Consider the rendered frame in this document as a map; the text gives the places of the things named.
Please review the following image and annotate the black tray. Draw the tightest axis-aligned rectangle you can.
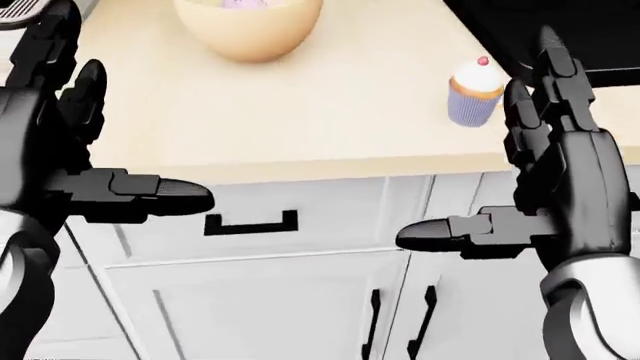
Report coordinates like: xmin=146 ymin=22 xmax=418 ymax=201
xmin=442 ymin=0 xmax=640 ymax=90

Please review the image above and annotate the black drawer handle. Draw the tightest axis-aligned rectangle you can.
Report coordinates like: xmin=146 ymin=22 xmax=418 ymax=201
xmin=203 ymin=209 xmax=300 ymax=237

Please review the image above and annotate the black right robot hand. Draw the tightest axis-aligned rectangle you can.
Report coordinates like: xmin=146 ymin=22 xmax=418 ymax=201
xmin=394 ymin=24 xmax=628 ymax=273

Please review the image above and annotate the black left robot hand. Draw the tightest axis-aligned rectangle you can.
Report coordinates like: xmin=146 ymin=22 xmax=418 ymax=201
xmin=0 ymin=0 xmax=216 ymax=226

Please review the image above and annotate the grey ribbed appliance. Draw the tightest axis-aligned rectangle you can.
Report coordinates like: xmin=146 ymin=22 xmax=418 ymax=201
xmin=0 ymin=0 xmax=49 ymax=22

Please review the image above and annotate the beige bowl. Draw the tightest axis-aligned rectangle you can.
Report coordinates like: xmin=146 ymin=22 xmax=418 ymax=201
xmin=172 ymin=0 xmax=324 ymax=64

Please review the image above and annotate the white cabinet drawer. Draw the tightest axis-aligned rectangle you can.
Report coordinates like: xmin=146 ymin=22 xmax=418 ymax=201
xmin=64 ymin=172 xmax=521 ymax=270

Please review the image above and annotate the white cabinet door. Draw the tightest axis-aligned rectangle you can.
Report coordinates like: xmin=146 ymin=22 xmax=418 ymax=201
xmin=102 ymin=249 xmax=412 ymax=360
xmin=382 ymin=246 xmax=554 ymax=360

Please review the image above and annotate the black cabinet door handle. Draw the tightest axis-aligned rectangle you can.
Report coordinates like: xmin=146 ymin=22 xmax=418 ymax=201
xmin=362 ymin=288 xmax=382 ymax=360
xmin=406 ymin=285 xmax=439 ymax=360

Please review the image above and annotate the cupcake with white frosting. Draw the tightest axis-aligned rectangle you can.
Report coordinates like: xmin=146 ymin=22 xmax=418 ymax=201
xmin=447 ymin=55 xmax=505 ymax=129

